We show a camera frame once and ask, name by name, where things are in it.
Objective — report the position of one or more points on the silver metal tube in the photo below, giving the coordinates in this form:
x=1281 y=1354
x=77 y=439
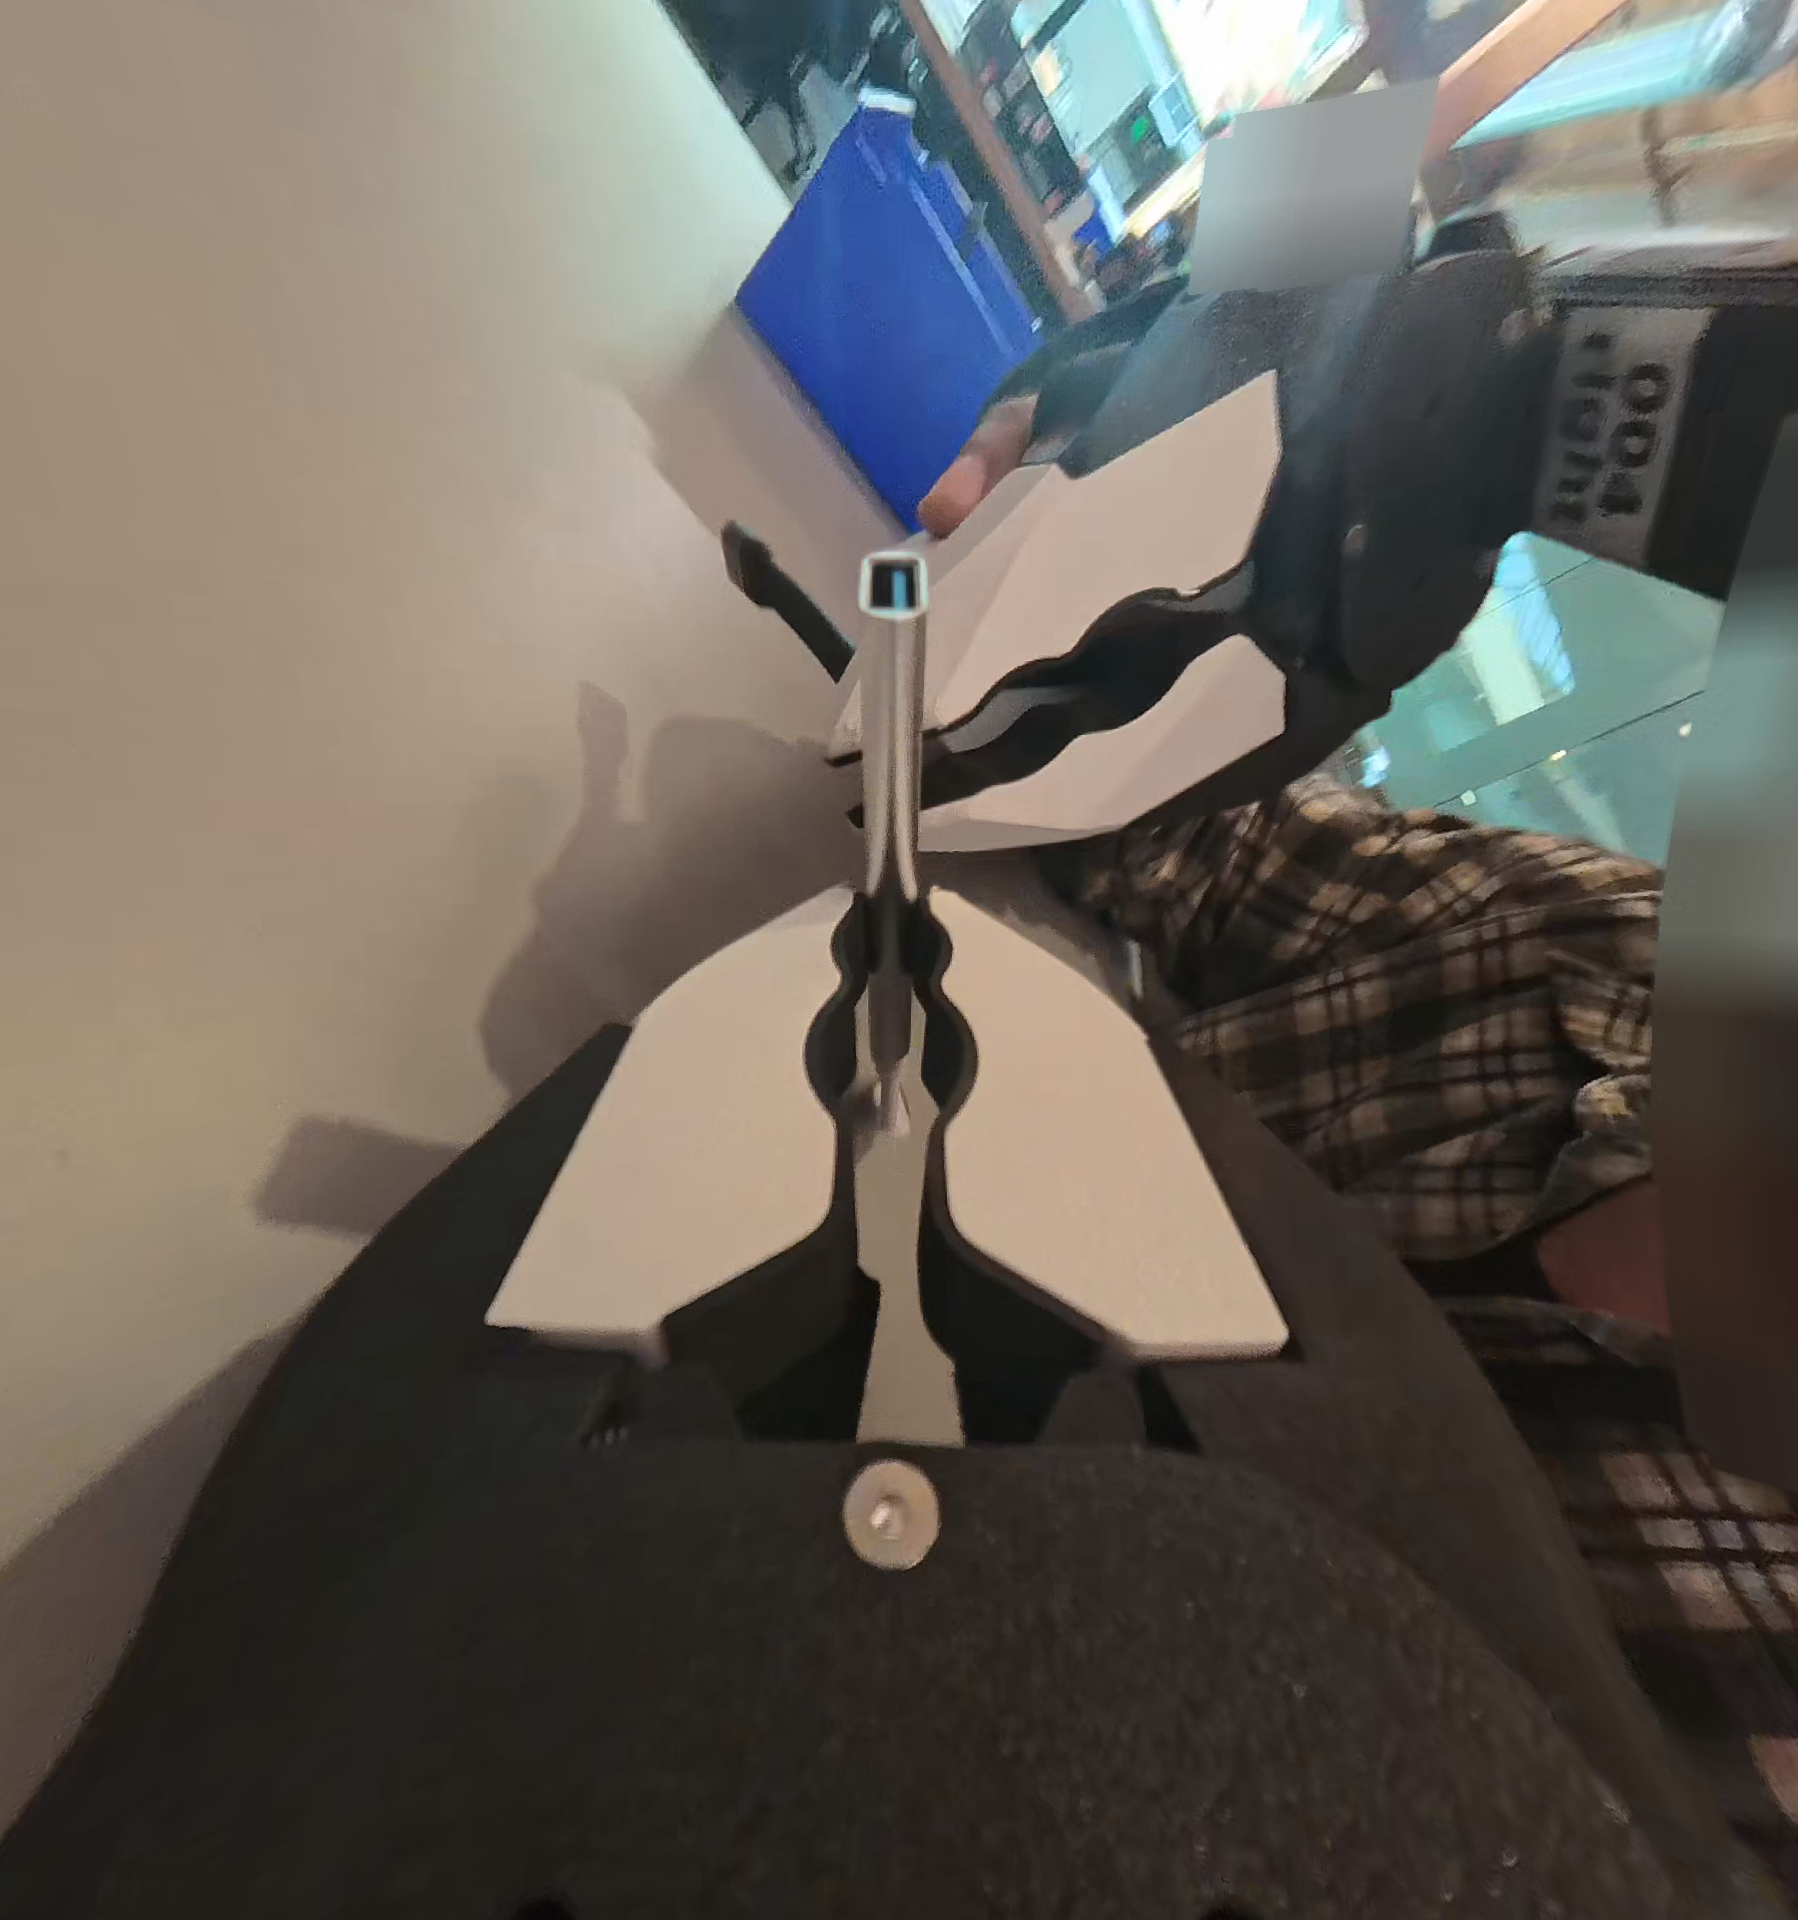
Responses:
x=892 y=720

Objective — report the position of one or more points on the person's plaid shirt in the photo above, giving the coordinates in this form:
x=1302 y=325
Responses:
x=1710 y=1650

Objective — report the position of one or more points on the person's right hand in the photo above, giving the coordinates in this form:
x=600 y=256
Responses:
x=971 y=480

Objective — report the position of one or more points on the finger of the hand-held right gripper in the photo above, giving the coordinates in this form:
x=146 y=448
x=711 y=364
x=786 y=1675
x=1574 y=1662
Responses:
x=1169 y=737
x=1141 y=510

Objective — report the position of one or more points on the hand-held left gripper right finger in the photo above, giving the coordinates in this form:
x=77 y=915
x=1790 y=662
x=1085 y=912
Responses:
x=1080 y=1171

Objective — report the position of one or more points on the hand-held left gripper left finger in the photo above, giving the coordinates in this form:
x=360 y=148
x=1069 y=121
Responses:
x=689 y=1171

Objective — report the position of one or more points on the blue plastic bin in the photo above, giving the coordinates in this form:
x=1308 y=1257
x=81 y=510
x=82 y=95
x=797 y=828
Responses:
x=884 y=299

